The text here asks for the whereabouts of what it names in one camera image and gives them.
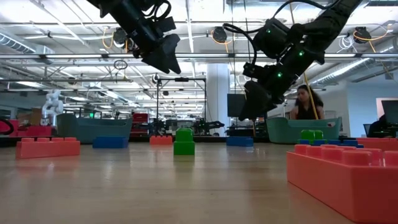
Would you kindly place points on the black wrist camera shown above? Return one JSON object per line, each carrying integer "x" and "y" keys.
{"x": 252, "y": 71}
{"x": 166, "y": 25}

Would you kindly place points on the long blue toy block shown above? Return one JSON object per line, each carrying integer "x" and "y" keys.
{"x": 339, "y": 143}

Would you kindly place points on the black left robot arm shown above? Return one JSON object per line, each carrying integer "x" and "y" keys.
{"x": 124, "y": 12}

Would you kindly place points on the black metal frame rig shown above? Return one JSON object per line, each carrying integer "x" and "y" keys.
{"x": 181, "y": 79}

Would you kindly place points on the red crate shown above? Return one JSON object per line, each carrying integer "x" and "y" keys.
{"x": 34, "y": 130}

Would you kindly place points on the small orange toy block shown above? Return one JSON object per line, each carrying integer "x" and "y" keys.
{"x": 161, "y": 140}

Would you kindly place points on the black background robot arm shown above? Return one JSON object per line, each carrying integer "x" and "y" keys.
{"x": 208, "y": 126}

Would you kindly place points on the large orange toy block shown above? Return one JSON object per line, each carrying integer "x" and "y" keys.
{"x": 342, "y": 183}

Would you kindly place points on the person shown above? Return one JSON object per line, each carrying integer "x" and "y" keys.
{"x": 303, "y": 112}
{"x": 377, "y": 127}

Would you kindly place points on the blue-grey plastic bin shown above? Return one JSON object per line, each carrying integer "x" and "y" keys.
{"x": 102, "y": 127}

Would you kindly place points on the teal plastic bin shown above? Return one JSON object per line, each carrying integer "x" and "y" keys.
{"x": 286, "y": 132}

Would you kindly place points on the green toy block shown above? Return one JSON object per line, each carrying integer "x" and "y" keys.
{"x": 184, "y": 147}
{"x": 311, "y": 134}

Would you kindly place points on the red tool cabinet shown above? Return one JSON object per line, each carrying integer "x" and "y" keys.
{"x": 140, "y": 123}

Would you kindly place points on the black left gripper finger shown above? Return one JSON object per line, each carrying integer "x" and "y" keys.
{"x": 157, "y": 60}
{"x": 171, "y": 53}

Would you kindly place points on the cardboard box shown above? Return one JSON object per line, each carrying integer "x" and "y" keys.
{"x": 31, "y": 117}

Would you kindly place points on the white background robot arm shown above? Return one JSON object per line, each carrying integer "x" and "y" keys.
{"x": 52, "y": 107}

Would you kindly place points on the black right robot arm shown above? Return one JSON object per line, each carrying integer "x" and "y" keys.
{"x": 326, "y": 25}

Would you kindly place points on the black monitor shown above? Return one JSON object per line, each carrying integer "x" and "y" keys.
{"x": 391, "y": 112}
{"x": 234, "y": 105}

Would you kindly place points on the long orange toy block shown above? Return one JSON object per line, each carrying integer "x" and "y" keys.
{"x": 46, "y": 149}

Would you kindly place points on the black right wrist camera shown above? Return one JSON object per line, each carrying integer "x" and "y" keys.
{"x": 252, "y": 71}

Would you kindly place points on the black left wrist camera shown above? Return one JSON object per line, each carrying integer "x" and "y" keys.
{"x": 166, "y": 25}

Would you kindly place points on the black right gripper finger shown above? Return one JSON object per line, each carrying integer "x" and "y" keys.
{"x": 273, "y": 102}
{"x": 255, "y": 102}

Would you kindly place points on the long ceiling light bar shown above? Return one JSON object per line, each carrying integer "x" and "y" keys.
{"x": 77, "y": 56}

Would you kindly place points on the white column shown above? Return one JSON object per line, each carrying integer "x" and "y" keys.
{"x": 217, "y": 99}

